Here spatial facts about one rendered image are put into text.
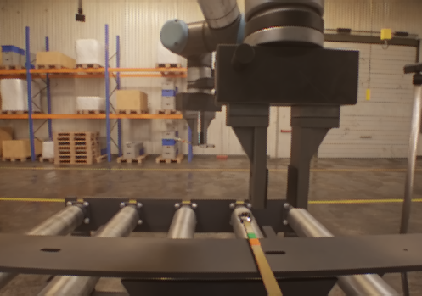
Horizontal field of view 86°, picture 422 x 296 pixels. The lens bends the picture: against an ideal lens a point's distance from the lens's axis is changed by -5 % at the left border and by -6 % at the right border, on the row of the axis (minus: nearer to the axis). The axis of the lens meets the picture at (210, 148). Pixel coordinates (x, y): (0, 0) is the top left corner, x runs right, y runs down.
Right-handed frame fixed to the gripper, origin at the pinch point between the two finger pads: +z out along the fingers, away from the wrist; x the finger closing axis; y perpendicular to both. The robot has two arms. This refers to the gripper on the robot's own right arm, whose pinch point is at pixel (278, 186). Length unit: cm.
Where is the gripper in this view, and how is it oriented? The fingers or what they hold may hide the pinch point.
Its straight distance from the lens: 25.8
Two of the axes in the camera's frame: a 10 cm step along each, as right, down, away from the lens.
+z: -0.1, 9.9, 1.1
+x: 10.0, 0.1, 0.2
